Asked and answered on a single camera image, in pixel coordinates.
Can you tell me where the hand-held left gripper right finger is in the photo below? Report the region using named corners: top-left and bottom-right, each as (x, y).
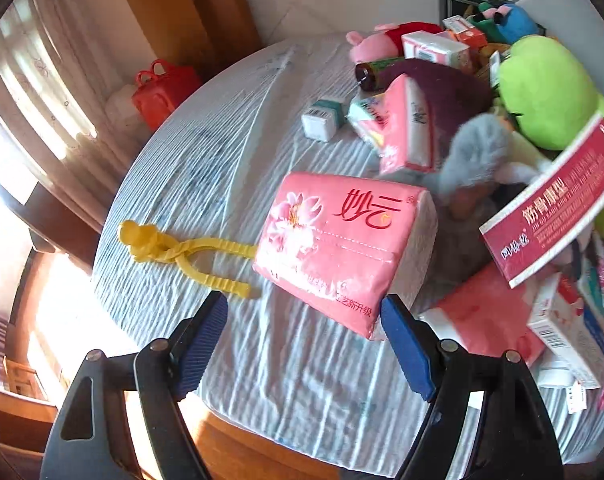
top-left (380, 294), bottom-right (565, 480)

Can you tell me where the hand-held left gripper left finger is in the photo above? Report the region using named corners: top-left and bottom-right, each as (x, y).
top-left (40, 290), bottom-right (229, 480)

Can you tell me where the large pink tissue pack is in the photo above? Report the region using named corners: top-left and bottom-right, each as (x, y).
top-left (252, 171), bottom-right (439, 342)

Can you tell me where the green plush toy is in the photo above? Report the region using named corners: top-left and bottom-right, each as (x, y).
top-left (497, 35), bottom-right (604, 238)

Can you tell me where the yellow snowball clamp toy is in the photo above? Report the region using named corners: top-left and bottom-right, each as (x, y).
top-left (116, 220), bottom-right (259, 301)

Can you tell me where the white medicine box pink print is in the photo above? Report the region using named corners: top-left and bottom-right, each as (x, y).
top-left (526, 272), bottom-right (604, 390)

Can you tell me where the long red box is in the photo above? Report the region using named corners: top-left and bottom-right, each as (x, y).
top-left (478, 112), bottom-right (604, 289)

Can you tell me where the grey plush toy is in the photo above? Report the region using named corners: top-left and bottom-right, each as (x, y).
top-left (434, 112), bottom-right (558, 221)

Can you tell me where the small colourful tissue packet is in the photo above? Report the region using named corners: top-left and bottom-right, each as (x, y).
top-left (347, 92), bottom-right (390, 153)

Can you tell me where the small white teal box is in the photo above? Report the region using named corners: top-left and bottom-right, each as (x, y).
top-left (302, 96), bottom-right (346, 142)

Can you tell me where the white plastic bag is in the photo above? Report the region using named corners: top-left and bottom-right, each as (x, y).
top-left (105, 87), bottom-right (150, 133)

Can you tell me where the red plastic handbag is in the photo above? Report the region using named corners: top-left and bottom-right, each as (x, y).
top-left (132, 59), bottom-right (203, 131)

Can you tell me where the purple cloth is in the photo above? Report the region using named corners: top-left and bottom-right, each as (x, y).
top-left (382, 58), bottom-right (493, 161)

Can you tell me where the brown bottle green label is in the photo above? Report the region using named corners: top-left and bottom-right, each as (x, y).
top-left (354, 56), bottom-right (407, 92)

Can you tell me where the sheer curtain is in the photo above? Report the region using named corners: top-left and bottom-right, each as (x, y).
top-left (0, 0), bottom-right (147, 201)

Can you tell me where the pink pig plush red dress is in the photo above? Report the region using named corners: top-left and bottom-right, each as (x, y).
top-left (346, 21), bottom-right (443, 65)

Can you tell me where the white pink carton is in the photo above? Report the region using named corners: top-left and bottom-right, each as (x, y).
top-left (401, 30), bottom-right (475, 73)

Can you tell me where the orange white medicine box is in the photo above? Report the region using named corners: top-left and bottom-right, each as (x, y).
top-left (442, 15), bottom-right (488, 48)

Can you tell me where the black box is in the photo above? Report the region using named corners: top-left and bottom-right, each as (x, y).
top-left (438, 0), bottom-right (508, 23)

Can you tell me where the blue plush toy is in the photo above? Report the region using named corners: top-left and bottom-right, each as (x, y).
top-left (477, 2), bottom-right (545, 46)

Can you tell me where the wooden door frame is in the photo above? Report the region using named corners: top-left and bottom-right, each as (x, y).
top-left (109, 0), bottom-right (263, 81)

